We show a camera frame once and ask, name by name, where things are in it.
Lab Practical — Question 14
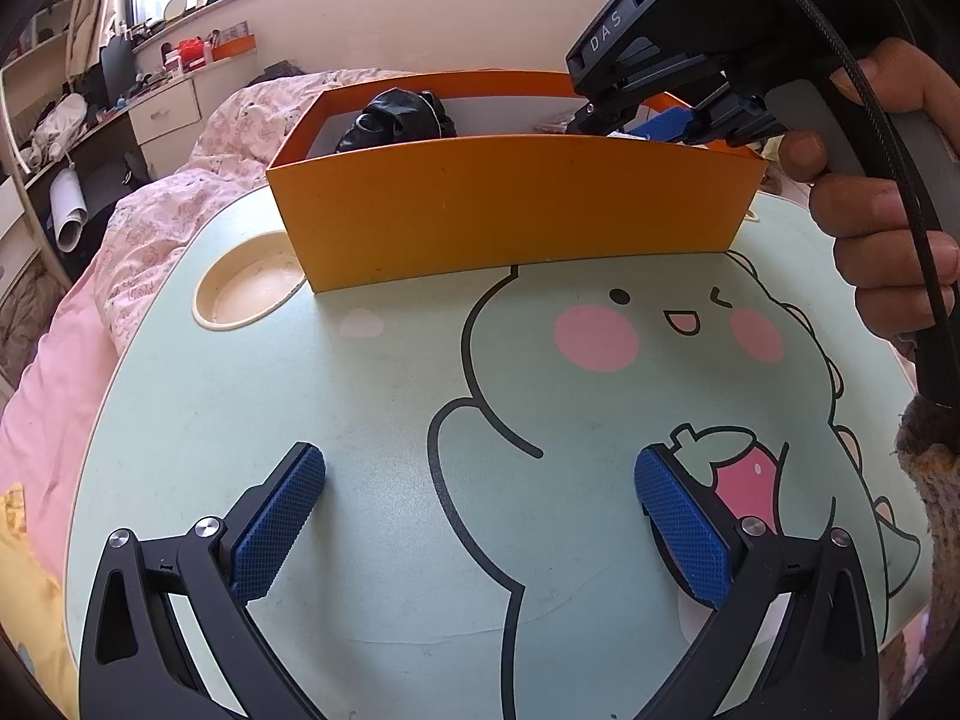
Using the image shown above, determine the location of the yellow cloth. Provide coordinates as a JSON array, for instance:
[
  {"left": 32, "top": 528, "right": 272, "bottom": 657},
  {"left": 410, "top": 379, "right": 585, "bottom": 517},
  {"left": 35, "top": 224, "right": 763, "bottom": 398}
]
[{"left": 0, "top": 480, "right": 80, "bottom": 720}]

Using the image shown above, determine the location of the beige curtain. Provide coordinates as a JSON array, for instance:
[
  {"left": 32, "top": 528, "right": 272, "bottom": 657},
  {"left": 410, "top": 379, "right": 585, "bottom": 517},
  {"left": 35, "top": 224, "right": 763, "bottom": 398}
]
[{"left": 70, "top": 0, "right": 125, "bottom": 77}]

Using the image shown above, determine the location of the white cloth bag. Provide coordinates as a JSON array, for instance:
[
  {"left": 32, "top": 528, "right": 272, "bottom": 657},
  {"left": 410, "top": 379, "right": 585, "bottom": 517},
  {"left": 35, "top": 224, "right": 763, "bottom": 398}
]
[{"left": 26, "top": 94, "right": 92, "bottom": 160}]

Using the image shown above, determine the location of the black lace-trimmed pouch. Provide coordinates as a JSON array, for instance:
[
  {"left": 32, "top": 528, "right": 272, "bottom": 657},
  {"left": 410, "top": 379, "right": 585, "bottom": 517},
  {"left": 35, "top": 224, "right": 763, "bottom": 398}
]
[{"left": 335, "top": 88, "right": 458, "bottom": 155}]

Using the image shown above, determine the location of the red container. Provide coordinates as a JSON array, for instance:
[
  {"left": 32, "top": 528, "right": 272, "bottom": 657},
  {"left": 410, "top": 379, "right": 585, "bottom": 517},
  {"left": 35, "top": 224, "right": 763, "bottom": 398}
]
[{"left": 163, "top": 37, "right": 212, "bottom": 77}]

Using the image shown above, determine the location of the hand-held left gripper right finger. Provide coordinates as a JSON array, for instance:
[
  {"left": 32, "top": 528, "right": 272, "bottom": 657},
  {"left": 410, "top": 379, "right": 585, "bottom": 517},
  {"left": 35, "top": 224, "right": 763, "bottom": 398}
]
[{"left": 634, "top": 442, "right": 880, "bottom": 720}]

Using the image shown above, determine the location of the cream shelf unit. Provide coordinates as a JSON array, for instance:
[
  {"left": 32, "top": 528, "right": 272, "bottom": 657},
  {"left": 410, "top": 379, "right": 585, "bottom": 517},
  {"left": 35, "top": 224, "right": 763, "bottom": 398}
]
[{"left": 0, "top": 30, "right": 102, "bottom": 316}]

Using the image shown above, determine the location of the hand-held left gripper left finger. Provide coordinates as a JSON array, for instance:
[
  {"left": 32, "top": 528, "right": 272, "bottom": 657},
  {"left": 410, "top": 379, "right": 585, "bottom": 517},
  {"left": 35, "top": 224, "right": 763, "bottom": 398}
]
[{"left": 79, "top": 441, "right": 328, "bottom": 720}]

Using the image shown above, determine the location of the pink floral blanket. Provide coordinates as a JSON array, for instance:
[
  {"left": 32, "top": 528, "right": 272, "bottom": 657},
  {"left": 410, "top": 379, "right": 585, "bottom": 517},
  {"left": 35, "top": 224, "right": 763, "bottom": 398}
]
[{"left": 97, "top": 67, "right": 571, "bottom": 350}]

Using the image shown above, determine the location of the person's right hand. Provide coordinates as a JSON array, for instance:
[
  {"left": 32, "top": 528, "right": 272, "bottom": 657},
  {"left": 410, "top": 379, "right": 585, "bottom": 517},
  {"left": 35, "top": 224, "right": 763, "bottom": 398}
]
[{"left": 778, "top": 37, "right": 960, "bottom": 346}]

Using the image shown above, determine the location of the pink bed sheet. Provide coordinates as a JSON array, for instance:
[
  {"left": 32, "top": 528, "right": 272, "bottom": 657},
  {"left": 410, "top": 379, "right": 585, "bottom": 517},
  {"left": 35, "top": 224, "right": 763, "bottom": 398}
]
[{"left": 0, "top": 270, "right": 128, "bottom": 578}]

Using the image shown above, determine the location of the rolled white poster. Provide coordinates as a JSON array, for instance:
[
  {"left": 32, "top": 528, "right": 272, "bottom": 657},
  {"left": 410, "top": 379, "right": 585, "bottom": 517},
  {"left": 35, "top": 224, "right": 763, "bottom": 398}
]
[{"left": 49, "top": 165, "right": 89, "bottom": 252}]

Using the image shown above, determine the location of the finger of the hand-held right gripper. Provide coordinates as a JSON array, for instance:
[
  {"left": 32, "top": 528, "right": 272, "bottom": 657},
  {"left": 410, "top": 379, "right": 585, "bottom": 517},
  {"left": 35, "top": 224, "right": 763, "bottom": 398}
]
[
  {"left": 634, "top": 86, "right": 777, "bottom": 149},
  {"left": 565, "top": 94, "right": 647, "bottom": 139}
]

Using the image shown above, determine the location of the green cartoon desktop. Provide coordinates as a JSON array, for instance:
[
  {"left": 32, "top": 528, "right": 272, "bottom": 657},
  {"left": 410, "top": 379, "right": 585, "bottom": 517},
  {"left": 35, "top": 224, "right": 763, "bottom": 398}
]
[{"left": 64, "top": 187, "right": 935, "bottom": 720}]

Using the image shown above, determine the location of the black monitor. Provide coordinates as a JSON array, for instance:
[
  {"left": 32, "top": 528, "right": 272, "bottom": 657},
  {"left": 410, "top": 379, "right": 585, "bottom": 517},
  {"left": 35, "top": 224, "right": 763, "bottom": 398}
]
[{"left": 100, "top": 34, "right": 136, "bottom": 107}]

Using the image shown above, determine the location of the cream desk with drawers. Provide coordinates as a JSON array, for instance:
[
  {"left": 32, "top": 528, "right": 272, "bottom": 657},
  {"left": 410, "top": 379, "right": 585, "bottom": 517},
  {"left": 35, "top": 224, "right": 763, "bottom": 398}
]
[{"left": 127, "top": 34, "right": 260, "bottom": 147}]

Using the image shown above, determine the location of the orange cardboard box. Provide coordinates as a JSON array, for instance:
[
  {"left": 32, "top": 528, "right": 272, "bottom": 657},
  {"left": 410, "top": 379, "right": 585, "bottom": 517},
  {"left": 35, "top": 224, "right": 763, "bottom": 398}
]
[{"left": 266, "top": 69, "right": 770, "bottom": 293}]

